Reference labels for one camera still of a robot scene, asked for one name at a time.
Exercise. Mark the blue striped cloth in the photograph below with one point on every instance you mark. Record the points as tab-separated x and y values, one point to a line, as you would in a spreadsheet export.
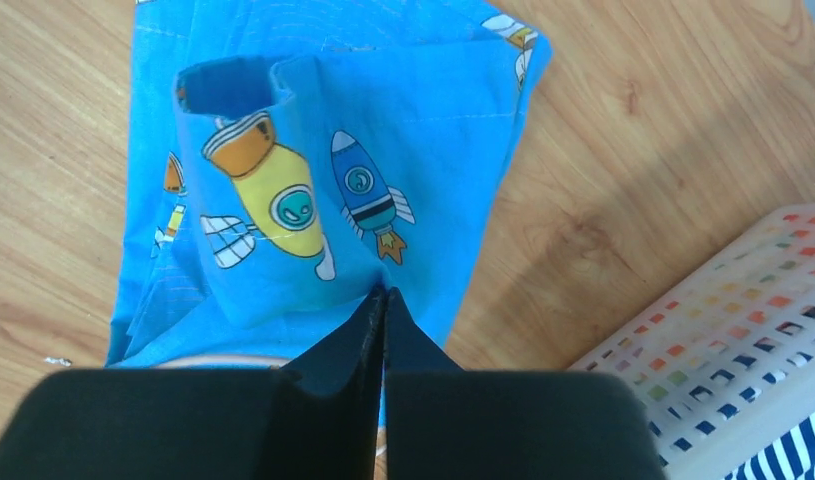
792	456

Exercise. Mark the white plastic basket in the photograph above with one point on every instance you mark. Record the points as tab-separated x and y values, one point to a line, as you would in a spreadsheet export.
724	363

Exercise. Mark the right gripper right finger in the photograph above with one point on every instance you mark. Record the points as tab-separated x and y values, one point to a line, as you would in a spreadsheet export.
446	422

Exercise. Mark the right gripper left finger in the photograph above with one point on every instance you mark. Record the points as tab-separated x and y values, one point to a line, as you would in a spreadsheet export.
314	418

